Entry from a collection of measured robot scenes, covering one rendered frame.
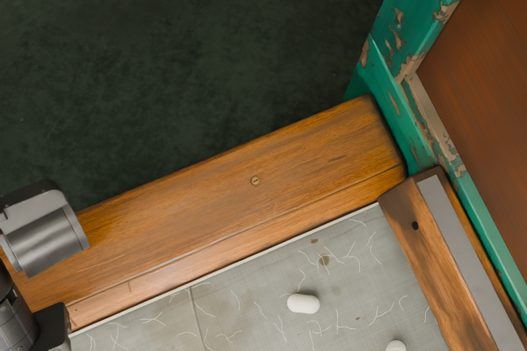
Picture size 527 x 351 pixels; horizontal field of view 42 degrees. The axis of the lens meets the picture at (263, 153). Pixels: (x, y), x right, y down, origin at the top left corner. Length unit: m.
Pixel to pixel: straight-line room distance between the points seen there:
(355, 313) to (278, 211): 0.14
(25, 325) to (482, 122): 0.43
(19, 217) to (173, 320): 0.25
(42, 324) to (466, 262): 0.39
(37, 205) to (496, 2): 0.39
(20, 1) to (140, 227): 1.10
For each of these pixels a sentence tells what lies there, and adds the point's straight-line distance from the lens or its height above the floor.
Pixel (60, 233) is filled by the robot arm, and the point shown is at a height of 0.94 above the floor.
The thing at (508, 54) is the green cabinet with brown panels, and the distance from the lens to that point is 0.54.
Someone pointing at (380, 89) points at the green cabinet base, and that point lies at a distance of 0.79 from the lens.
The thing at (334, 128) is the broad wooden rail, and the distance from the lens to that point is 0.79.
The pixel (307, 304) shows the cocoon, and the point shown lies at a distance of 0.76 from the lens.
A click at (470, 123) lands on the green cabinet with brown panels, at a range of 0.64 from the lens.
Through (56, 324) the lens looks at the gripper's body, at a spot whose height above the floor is 0.87.
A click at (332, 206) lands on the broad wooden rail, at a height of 0.75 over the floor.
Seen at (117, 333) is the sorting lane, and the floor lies 0.74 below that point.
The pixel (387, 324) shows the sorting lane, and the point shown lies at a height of 0.74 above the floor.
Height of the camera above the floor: 1.51
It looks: 75 degrees down
